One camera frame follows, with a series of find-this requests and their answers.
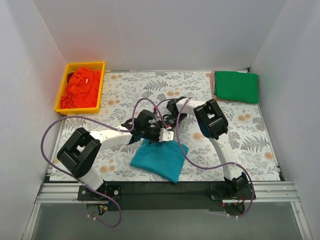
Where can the folded green t shirt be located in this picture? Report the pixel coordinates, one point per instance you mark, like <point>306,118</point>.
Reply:
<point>237,86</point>

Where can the orange t shirt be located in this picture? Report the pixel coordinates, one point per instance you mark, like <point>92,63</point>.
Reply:
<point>82,89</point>

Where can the yellow plastic bin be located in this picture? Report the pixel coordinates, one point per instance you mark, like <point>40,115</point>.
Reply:
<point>70,69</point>

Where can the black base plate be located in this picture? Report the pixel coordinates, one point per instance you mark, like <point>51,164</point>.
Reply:
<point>161,195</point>

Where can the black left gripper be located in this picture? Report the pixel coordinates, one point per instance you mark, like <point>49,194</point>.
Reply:
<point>155,135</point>

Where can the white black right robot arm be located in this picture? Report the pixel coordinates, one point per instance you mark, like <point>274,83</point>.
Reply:
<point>213,124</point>

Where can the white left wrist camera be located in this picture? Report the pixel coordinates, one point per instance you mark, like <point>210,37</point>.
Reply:
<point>166,135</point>

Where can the folded pink t shirt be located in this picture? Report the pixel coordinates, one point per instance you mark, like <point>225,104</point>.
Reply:
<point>212,85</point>

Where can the floral patterned table mat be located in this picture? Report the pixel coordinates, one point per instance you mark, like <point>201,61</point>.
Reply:
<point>125,94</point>

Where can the aluminium frame rail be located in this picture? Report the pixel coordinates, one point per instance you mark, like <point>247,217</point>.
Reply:
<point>265,191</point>

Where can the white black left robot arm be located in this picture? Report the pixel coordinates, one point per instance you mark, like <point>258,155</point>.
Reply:
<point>79,152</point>

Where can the teal t shirt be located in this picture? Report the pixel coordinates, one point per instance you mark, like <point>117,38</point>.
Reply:
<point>165,159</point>

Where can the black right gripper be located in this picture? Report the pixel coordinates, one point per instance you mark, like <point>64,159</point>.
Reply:
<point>161,122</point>

